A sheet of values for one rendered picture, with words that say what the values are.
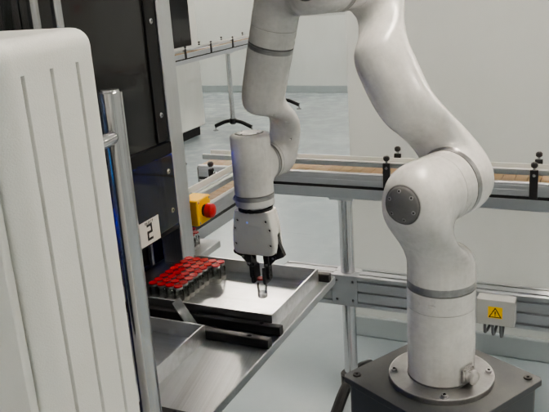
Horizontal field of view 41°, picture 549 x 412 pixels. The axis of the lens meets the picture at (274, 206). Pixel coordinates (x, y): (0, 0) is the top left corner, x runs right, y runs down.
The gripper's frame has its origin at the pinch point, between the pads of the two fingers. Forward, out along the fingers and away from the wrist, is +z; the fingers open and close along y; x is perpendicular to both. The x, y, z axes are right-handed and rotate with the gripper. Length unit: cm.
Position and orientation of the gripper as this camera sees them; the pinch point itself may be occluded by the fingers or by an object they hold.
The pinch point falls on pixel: (261, 272)
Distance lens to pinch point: 163.6
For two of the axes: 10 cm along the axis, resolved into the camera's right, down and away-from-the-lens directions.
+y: 9.1, 0.6, -4.2
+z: 0.7, 9.5, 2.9
